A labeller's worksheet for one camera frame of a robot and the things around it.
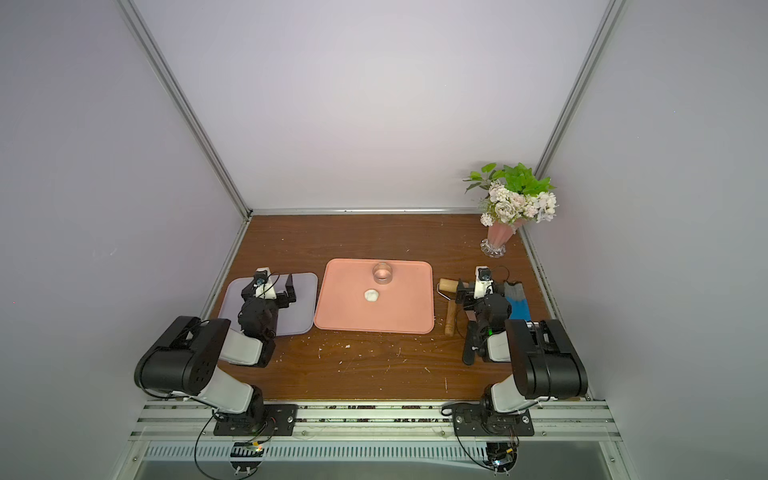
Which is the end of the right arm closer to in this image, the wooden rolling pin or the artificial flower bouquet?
the wooden rolling pin

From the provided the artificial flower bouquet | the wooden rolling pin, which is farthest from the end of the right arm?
the artificial flower bouquet

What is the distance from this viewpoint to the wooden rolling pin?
89 centimetres

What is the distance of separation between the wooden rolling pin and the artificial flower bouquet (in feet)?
0.77

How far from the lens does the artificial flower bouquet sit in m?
0.84
